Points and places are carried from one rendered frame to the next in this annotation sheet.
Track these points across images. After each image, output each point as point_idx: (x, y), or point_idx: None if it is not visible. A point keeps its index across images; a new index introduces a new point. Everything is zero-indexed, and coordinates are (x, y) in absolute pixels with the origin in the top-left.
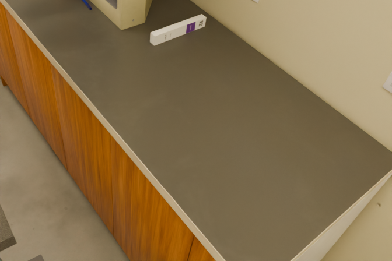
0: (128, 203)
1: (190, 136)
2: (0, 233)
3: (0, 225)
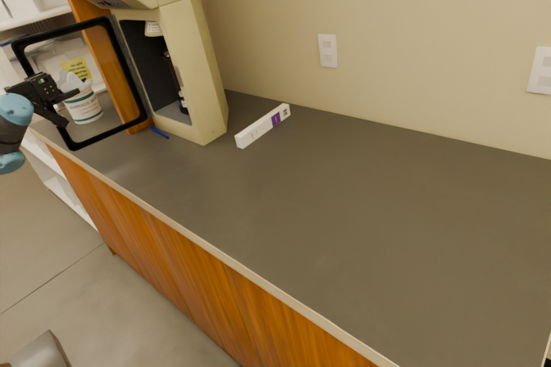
0: (270, 342)
1: (317, 228)
2: None
3: None
